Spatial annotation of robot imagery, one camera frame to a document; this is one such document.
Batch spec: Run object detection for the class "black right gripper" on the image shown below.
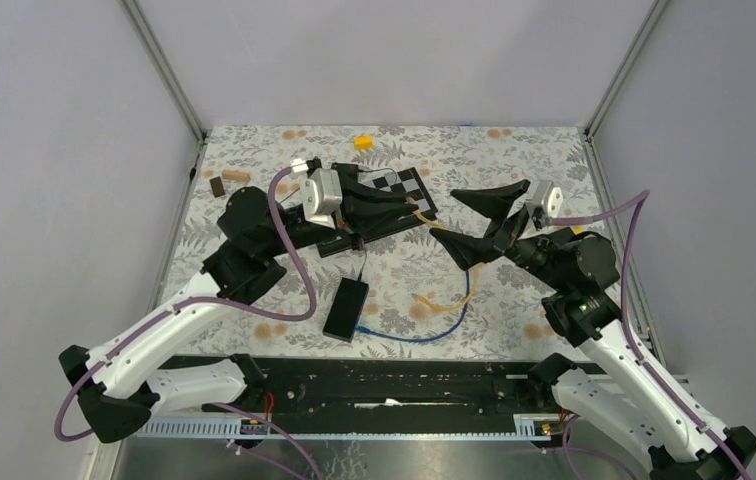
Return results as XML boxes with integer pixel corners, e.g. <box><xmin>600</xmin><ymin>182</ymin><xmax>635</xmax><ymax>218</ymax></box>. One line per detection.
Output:
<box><xmin>428</xmin><ymin>178</ymin><xmax>570</xmax><ymax>291</ymax></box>

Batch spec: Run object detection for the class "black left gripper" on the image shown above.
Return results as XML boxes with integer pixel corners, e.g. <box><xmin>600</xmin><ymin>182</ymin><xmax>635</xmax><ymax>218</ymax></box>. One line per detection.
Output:
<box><xmin>265</xmin><ymin>175</ymin><xmax>421</xmax><ymax>258</ymax></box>

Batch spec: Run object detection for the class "black power adapter with cable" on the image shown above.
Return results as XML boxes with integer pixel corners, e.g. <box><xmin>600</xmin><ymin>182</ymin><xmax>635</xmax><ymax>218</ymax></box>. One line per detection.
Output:
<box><xmin>344</xmin><ymin>168</ymin><xmax>400</xmax><ymax>283</ymax></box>

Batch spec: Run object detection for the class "orange yellow cable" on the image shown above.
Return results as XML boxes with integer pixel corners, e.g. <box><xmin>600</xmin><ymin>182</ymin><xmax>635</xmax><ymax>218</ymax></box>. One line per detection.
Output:
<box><xmin>404</xmin><ymin>195</ymin><xmax>484</xmax><ymax>316</ymax></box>

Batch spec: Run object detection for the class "small black network switch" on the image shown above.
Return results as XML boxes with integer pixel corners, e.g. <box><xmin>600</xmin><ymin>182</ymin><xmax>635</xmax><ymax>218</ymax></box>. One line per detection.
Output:
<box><xmin>322</xmin><ymin>278</ymin><xmax>369</xmax><ymax>343</ymax></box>

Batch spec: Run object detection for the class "blue ethernet cable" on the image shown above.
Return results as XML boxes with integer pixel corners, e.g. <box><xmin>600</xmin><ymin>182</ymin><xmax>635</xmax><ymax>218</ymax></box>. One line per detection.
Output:
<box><xmin>354</xmin><ymin>268</ymin><xmax>473</xmax><ymax>346</ymax></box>

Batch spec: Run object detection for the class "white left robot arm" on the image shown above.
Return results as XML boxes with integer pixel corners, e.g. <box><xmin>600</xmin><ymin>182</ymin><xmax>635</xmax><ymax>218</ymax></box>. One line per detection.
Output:
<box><xmin>59</xmin><ymin>159</ymin><xmax>416</xmax><ymax>444</ymax></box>

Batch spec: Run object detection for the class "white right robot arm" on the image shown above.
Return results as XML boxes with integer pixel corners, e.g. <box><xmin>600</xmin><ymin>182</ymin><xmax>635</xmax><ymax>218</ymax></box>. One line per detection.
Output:
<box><xmin>432</xmin><ymin>180</ymin><xmax>756</xmax><ymax>479</ymax></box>

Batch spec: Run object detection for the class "black white checkerboard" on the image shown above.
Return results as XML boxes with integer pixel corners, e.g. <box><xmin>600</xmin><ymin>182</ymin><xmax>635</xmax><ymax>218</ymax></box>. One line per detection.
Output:
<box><xmin>316</xmin><ymin>163</ymin><xmax>437</xmax><ymax>257</ymax></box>

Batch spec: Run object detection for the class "floral patterned table mat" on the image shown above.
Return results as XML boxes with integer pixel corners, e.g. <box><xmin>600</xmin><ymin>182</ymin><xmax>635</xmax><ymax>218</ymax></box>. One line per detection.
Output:
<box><xmin>164</xmin><ymin>125</ymin><xmax>600</xmax><ymax>361</ymax></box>

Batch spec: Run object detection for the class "light tan wooden block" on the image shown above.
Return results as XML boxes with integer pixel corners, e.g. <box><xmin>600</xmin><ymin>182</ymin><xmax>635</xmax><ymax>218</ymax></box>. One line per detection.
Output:
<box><xmin>221</xmin><ymin>170</ymin><xmax>251</xmax><ymax>183</ymax></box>

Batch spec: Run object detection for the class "dark brown wooden block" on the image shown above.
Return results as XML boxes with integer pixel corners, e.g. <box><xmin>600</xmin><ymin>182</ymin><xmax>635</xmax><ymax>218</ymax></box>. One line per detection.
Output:
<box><xmin>209</xmin><ymin>177</ymin><xmax>226</xmax><ymax>198</ymax></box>

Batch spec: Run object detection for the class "yellow block near wall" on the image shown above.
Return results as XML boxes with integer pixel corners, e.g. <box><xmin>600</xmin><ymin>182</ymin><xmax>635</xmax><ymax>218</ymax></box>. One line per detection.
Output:
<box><xmin>353</xmin><ymin>136</ymin><xmax>374</xmax><ymax>150</ymax></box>

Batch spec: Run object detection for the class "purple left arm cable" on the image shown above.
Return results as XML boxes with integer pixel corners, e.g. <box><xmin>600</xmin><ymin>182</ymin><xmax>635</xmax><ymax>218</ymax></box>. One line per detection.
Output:
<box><xmin>53</xmin><ymin>165</ymin><xmax>320</xmax><ymax>444</ymax></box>

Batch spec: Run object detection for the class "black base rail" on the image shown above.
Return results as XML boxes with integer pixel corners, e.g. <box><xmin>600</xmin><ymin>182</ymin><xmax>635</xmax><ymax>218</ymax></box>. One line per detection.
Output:
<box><xmin>185</xmin><ymin>356</ymin><xmax>624</xmax><ymax>437</ymax></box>

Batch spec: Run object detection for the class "slotted cable duct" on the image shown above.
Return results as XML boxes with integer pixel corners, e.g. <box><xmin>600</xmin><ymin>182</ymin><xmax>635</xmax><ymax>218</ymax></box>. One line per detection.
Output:
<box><xmin>136</xmin><ymin>413</ymin><xmax>552</xmax><ymax>444</ymax></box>

